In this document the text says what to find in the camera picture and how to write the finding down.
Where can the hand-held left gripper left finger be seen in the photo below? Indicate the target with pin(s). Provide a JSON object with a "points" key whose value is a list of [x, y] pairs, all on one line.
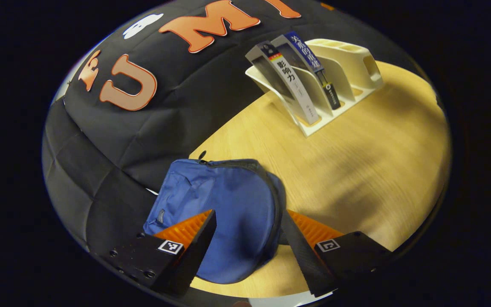
{"points": [[200, 247]]}

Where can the blue schoolbag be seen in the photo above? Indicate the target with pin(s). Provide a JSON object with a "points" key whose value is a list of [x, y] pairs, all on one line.
{"points": [[228, 200]]}

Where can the dark blue book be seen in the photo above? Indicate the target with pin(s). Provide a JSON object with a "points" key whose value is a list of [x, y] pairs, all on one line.
{"points": [[309, 55]]}

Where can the cream plastic bookshelf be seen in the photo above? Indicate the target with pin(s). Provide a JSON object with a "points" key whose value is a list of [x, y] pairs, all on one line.
{"points": [[352, 64]]}

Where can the white book with portrait cover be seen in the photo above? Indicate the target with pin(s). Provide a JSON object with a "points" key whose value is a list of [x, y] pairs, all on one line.
{"points": [[290, 81]]}

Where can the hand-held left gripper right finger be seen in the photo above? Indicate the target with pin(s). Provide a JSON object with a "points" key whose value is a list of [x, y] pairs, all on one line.
{"points": [[301, 251]]}

